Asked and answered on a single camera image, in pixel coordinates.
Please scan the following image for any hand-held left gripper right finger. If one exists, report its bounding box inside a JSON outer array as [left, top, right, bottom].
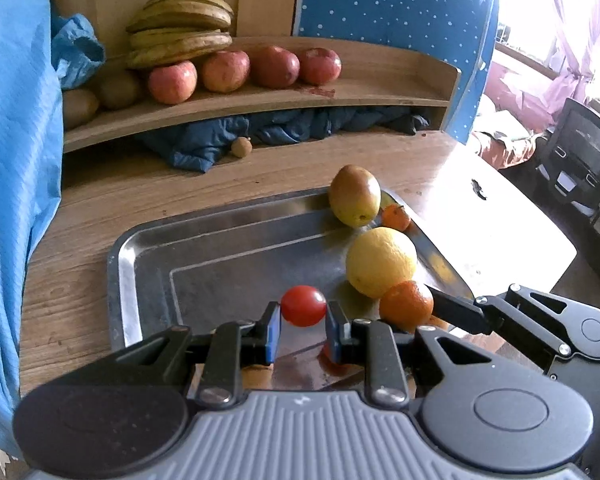
[[326, 300, 547, 408]]

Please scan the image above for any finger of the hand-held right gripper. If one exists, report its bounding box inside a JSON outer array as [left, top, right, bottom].
[[426, 284, 572, 357]]

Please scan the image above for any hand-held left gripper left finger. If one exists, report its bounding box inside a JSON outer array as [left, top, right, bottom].
[[67, 302, 283, 408]]

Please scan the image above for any red cherry tomato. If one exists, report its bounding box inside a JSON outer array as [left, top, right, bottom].
[[280, 285, 327, 327]]

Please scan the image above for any large orange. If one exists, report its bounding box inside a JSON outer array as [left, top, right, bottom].
[[378, 281, 435, 333]]

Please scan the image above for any yellow lemon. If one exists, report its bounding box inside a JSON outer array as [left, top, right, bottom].
[[345, 227, 418, 300]]

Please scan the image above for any metal tray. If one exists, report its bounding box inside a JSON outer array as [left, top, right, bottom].
[[106, 186, 473, 353]]

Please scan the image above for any small tangerine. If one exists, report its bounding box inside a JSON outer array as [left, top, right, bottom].
[[380, 203, 412, 232]]

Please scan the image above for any green yellow pear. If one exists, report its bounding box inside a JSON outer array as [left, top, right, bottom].
[[328, 164, 382, 227]]

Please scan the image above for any pile of clothes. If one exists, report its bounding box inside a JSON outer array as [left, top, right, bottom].
[[472, 95, 556, 171]]

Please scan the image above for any black office chair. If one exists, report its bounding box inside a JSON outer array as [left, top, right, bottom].
[[535, 97, 600, 221]]

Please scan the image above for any dark blue cloth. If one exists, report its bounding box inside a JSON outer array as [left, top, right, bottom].
[[137, 107, 431, 173]]

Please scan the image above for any wooden curved shelf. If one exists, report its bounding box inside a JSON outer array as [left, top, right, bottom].
[[62, 36, 463, 153]]

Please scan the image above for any red apple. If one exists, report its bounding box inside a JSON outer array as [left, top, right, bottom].
[[250, 46, 301, 88], [201, 50, 251, 93], [297, 47, 342, 86], [147, 60, 198, 106]]

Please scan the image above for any brown kiwi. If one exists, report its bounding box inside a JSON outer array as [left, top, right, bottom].
[[99, 69, 143, 110], [62, 87, 100, 130]]

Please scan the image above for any blue white-dotted board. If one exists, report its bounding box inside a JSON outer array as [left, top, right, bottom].
[[292, 0, 501, 143]]

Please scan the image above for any pink curtain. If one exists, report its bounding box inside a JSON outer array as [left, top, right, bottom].
[[545, 0, 600, 111]]

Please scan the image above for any light blue garment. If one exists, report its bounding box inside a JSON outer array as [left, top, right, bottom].
[[0, 0, 66, 461]]

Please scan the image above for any bunch of bananas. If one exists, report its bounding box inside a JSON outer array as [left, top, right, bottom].
[[125, 0, 235, 71]]

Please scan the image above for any wooden back panel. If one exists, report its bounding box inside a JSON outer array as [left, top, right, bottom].
[[50, 0, 303, 41]]

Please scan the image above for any blue plastic bag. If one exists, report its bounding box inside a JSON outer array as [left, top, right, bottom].
[[50, 14, 106, 91]]

